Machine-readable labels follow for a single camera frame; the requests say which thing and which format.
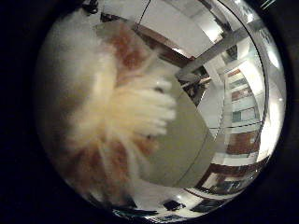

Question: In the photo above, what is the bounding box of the brown and white fluffy toy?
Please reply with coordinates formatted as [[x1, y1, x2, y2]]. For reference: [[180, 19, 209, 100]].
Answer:
[[36, 17, 178, 204]]

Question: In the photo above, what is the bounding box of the dark brown wooden board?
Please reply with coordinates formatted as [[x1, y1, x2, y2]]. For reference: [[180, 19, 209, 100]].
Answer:
[[99, 13, 195, 68]]

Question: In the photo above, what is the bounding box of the grey metal beam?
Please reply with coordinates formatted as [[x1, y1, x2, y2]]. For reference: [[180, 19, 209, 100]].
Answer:
[[176, 26, 250, 78]]

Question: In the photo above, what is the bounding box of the brown wooden shelf unit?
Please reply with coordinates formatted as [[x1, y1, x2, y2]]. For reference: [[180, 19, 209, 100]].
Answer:
[[199, 66, 272, 195]]

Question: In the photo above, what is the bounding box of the thin black hanging cable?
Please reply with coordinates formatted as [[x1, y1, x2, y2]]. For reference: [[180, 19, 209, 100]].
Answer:
[[207, 121, 265, 131]]

